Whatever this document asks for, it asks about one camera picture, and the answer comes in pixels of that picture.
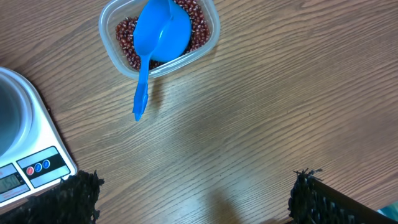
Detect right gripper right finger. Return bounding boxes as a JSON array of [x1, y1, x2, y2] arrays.
[[288, 169, 397, 224]]

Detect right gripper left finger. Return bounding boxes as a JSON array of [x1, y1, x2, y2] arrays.
[[1, 170, 104, 224]]

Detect blue plastic measuring scoop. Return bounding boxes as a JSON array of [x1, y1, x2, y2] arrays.
[[132, 0, 192, 121]]

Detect white digital kitchen scale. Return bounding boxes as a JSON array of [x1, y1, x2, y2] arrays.
[[1, 67, 78, 207]]

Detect blue metal bowl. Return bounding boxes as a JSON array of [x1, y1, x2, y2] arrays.
[[1, 77, 22, 156]]

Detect clear plastic food container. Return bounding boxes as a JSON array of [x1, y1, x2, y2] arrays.
[[98, 0, 221, 79]]

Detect red adzuki beans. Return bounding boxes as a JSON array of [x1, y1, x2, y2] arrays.
[[115, 0, 210, 71]]

